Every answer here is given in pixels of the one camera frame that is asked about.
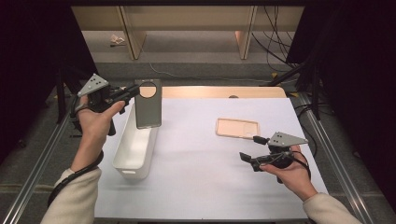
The white table cover sheet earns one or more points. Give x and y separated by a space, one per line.
202 174

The grey transparent phone case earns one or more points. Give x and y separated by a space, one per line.
149 112

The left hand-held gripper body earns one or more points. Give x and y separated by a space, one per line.
95 85

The person's right hand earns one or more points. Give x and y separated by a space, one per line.
289 177

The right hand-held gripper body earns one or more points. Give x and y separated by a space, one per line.
283 140

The beige phone case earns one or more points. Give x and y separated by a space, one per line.
233 127

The white plastic storage bin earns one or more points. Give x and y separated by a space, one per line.
134 149

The crumpled white paper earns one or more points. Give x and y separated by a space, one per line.
116 39

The wooden shelf unit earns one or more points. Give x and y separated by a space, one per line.
186 18

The black metal stand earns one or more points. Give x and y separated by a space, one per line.
60 102
316 99

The dark curtain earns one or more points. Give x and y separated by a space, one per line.
31 62
358 77

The aluminium floor rail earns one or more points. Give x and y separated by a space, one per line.
32 179
351 186

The person's left hand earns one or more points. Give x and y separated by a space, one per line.
93 124

